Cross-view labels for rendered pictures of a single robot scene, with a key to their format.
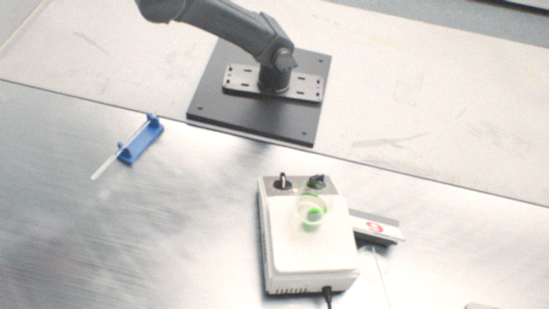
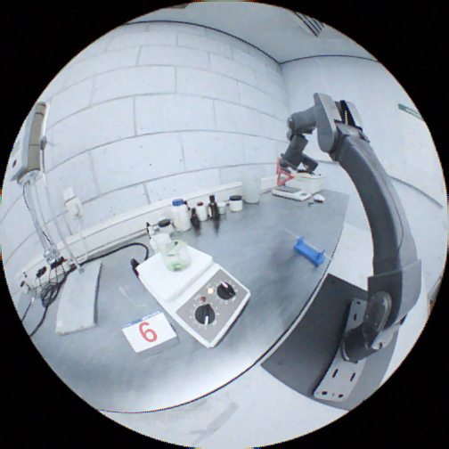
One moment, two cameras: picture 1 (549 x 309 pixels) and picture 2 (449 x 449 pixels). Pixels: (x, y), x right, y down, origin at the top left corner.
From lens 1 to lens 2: 68 cm
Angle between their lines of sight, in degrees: 93
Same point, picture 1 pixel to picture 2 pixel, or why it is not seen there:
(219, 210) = (244, 270)
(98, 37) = not seen: hidden behind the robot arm
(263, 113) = (322, 330)
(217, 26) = (363, 191)
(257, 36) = (387, 243)
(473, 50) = not seen: outside the picture
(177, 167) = (286, 263)
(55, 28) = not seen: hidden behind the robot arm
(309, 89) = (335, 385)
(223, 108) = (331, 297)
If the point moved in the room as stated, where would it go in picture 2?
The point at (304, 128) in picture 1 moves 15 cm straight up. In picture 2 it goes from (287, 364) to (347, 336)
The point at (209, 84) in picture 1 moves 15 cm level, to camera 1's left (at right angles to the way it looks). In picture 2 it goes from (355, 292) to (357, 255)
